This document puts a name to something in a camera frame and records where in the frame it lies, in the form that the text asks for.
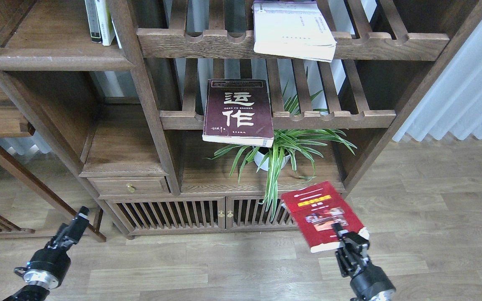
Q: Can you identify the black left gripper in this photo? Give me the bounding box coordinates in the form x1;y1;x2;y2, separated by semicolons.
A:
15;206;90;289

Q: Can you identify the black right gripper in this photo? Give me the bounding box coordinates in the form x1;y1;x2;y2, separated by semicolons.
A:
331;222;396;299

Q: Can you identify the red book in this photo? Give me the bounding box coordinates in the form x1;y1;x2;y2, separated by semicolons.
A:
281;181;369;253

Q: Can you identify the white book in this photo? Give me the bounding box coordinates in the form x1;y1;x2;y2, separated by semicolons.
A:
252;0;336;62
95;0;115;46

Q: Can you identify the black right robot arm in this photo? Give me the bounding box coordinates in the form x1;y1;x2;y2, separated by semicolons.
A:
332;223;396;301

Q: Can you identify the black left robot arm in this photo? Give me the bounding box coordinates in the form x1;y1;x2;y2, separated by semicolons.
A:
6;206;89;301

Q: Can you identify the brass drawer knob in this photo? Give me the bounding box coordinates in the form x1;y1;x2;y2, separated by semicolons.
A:
126;183;136;193

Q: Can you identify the green spider plant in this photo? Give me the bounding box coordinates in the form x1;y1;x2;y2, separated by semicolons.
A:
206;67;357;221

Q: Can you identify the white plant pot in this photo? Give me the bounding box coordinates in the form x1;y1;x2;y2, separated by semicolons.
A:
253;147;291;171

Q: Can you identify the dark wooden bookshelf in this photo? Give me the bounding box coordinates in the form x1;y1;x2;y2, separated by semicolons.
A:
0;0;482;238

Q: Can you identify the dark brown book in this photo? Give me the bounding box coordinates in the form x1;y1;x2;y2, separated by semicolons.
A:
202;79;274;148

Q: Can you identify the white upright book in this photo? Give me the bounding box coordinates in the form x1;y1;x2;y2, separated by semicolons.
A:
95;0;115;46

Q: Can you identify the white curtain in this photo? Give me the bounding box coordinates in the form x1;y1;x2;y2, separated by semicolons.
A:
393;21;482;141

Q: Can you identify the grey upright book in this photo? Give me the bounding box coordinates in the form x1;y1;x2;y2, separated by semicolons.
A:
85;0;102;43

